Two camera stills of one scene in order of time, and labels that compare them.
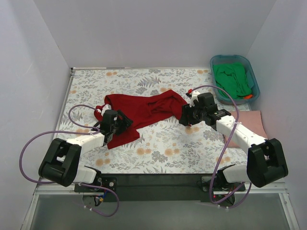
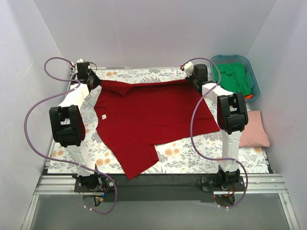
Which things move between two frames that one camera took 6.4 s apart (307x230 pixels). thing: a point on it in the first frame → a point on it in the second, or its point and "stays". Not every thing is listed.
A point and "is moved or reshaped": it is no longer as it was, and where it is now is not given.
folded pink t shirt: x=250 y=120 stays
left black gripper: x=124 y=119 → x=94 y=80
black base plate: x=157 y=187 stays
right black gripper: x=186 y=115 → x=196 y=84
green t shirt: x=232 y=77 stays
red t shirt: x=142 y=109 is moved or reshaped
